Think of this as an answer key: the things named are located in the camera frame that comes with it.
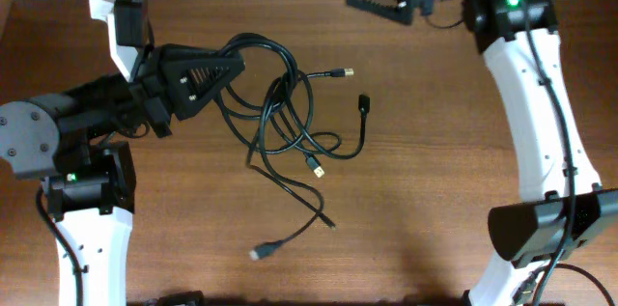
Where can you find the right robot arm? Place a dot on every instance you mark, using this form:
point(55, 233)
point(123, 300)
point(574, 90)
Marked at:
point(563, 205)

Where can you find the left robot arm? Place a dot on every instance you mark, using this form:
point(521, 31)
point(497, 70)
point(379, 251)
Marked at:
point(87, 182)

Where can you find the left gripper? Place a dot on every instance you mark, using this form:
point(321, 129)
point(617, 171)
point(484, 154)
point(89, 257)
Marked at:
point(163, 93)

